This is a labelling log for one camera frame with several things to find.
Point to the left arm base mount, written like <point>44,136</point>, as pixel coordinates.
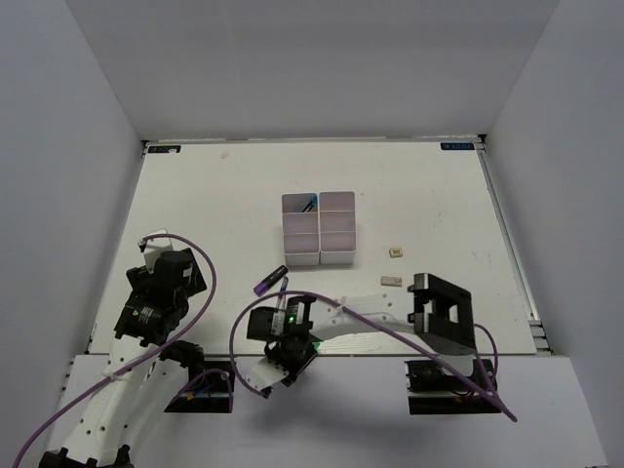
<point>209,389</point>

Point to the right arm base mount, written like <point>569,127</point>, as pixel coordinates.
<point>431,391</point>

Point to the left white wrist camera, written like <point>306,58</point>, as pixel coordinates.
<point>151,248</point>

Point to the black-handled scissors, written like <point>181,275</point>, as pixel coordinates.
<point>277,324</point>

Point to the blue corner label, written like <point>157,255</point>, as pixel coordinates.
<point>163,149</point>
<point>457,146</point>

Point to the white compartment organizer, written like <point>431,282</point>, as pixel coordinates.
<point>301,232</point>
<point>338,227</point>

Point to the left blue corner label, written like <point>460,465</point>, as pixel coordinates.
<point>163,149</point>

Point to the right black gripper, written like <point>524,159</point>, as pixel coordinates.
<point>293,369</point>

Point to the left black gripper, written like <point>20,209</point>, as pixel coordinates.
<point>140,279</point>

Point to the blue ballpoint pen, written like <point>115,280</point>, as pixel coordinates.
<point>283,288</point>

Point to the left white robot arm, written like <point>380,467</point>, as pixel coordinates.
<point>144,368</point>

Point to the left white compartment organizer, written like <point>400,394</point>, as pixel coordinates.
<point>301,232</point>

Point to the right white compartment organizer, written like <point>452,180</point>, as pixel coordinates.
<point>338,227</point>

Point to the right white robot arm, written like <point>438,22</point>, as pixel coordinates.
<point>437,312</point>

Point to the right blue corner label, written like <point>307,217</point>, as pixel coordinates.
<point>457,146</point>

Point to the purple highlighter marker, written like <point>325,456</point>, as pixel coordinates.
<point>271,280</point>

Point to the grey dirty eraser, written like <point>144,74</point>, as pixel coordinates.
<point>390,281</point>

